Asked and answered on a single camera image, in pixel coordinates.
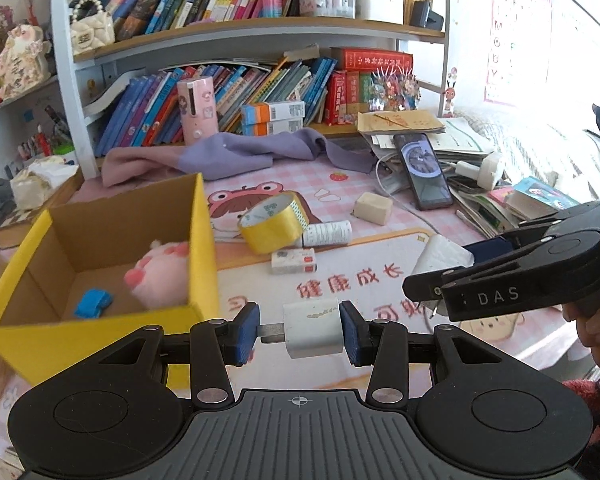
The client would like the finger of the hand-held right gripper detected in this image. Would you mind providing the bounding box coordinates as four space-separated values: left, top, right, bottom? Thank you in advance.
402 239 551 306
464 201 600 264

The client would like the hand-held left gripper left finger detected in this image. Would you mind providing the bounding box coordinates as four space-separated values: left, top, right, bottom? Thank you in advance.
87 301 261 406

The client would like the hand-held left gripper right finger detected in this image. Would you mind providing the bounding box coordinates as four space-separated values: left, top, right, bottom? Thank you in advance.
339 300 536 407

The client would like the white red small carton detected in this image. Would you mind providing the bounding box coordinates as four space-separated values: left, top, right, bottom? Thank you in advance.
271 247 317 276

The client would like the yellow cardboard box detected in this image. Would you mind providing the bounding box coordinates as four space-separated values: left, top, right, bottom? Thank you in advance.
0 172 221 388

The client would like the cream rectangular block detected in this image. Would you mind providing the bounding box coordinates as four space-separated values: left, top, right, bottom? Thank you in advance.
355 191 395 226

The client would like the yellow tape roll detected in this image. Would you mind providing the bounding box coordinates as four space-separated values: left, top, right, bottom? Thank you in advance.
237 191 311 255

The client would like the white spray bottle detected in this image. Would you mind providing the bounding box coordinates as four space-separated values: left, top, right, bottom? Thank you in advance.
302 220 353 248

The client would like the pink plush pig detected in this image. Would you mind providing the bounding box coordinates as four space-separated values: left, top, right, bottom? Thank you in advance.
124 240 192 310

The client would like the small blue toy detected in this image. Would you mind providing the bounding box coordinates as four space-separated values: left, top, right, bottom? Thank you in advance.
74 288 115 320

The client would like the pile of books and papers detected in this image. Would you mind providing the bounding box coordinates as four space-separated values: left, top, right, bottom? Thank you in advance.
370 117 581 238

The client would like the large white plug adapter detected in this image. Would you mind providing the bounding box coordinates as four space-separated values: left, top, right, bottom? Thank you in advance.
455 152 503 188

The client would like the black smartphone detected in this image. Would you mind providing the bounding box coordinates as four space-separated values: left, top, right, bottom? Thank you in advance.
393 132 454 211

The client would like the grey checked bedding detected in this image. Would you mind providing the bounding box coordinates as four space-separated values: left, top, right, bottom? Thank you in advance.
450 105 600 201

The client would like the brown paper envelope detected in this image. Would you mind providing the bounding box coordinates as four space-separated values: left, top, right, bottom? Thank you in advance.
356 110 446 136

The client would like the purple cloth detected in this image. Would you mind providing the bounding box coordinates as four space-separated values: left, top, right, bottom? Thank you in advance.
101 127 381 188

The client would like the red dictionary with white label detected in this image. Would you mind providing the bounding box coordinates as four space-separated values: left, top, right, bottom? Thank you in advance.
345 72 362 125
325 71 348 126

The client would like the blue orange white carton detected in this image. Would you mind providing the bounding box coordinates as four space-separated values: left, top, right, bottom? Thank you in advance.
242 119 305 137
241 101 306 125

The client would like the large red dictionary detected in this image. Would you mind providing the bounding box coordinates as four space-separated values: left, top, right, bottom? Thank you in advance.
330 46 413 75

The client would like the pink cartoon cylinder device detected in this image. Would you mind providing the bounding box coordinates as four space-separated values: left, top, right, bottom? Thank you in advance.
176 76 218 145

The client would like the row of blue spine books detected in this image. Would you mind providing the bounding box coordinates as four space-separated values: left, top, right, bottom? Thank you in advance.
95 57 338 158

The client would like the small black device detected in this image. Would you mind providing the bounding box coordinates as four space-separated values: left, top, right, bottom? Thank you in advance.
411 0 445 31

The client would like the cream tissue pack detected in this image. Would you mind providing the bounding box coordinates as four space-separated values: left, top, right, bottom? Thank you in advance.
10 155 81 211

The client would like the white cubby shelf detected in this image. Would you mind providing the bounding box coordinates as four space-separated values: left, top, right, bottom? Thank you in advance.
0 77 63 181

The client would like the white metal bookshelf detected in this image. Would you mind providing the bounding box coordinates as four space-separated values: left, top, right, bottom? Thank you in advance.
50 0 451 181

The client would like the white pearl handbag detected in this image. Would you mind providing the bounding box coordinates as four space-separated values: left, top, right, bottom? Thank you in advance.
70 0 116 56

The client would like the pink floral ornament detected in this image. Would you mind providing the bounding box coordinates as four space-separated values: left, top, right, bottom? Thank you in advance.
0 22 51 100

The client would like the red cartoon wall sticker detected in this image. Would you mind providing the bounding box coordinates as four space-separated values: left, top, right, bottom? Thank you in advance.
440 67 461 116

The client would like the pink alphabet wall poster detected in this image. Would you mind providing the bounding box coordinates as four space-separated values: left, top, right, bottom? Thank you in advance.
482 0 553 106

